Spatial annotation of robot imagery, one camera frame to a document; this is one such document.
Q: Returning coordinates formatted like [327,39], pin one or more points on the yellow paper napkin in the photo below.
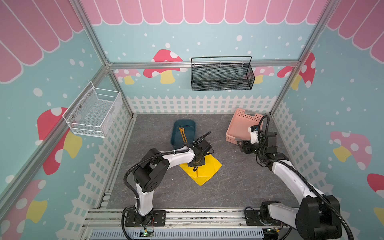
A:
[205,172]

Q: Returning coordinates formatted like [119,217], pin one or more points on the aluminium front rail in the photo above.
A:
[175,219]

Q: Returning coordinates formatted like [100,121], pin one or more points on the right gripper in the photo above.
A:
[246,146]

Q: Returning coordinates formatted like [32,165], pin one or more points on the white slotted cable duct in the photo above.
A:
[195,234]

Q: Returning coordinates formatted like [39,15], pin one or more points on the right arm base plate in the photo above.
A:
[253,218]

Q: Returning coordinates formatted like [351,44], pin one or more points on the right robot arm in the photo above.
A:
[318,216]

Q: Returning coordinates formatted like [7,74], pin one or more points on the orange plastic spoon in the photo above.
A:
[197,171]

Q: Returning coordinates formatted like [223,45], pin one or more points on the dark teal plastic tub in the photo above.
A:
[190,132]

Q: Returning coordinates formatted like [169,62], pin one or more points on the orange plastic fork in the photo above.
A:
[182,131]

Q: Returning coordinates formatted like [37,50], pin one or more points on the pink perforated plastic basket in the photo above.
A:
[238,129]

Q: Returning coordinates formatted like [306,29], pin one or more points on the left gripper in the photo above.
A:
[203,160]

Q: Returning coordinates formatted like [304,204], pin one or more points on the black wire mesh basket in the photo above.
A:
[227,73]

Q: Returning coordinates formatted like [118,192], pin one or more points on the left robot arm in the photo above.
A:
[144,177]

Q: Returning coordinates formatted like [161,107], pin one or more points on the white wire mesh basket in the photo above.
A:
[93,112]

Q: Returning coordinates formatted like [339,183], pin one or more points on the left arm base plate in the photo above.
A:
[152,219]

